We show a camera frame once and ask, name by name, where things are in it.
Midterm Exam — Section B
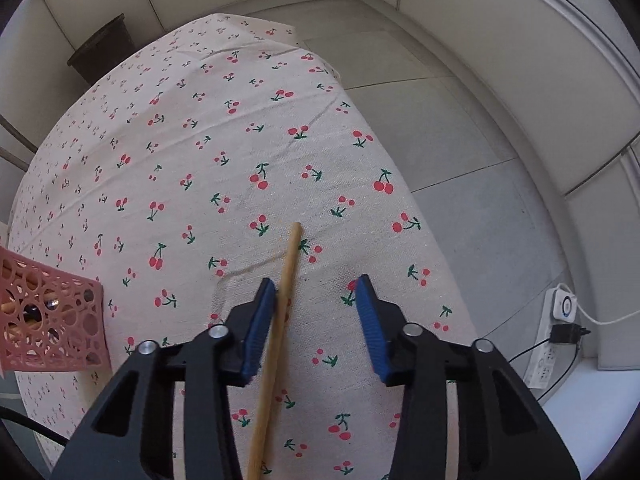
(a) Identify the tan wooden chopstick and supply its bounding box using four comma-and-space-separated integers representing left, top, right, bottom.
244, 221, 304, 480

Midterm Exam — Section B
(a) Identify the cherry print tablecloth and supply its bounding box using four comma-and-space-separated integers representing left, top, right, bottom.
7, 12, 481, 480

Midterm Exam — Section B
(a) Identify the white plug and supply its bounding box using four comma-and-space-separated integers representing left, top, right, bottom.
549, 284, 582, 322

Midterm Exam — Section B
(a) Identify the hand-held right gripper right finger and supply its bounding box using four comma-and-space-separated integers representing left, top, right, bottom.
354, 274, 581, 480

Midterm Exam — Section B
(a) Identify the grey metal frame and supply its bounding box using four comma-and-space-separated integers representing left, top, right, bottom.
0, 114, 40, 171

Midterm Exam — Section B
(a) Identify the white cable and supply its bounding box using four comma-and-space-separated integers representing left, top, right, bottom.
577, 307, 640, 327

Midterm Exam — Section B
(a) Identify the white power strip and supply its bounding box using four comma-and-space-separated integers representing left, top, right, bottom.
510, 335, 583, 402
521, 337, 563, 389

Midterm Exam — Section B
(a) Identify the black power adapter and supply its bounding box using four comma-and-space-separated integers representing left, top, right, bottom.
551, 324, 592, 346

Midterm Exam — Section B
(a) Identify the thick black cable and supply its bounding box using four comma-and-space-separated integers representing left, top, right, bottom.
0, 406, 69, 447

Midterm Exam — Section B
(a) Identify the pink perforated plastic basket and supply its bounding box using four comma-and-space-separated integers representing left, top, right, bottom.
0, 245, 112, 373

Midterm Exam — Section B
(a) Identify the dark waste bin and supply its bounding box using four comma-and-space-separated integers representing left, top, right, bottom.
66, 13, 135, 84

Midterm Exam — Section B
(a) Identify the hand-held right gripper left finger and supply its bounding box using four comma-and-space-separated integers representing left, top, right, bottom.
50, 277, 278, 480

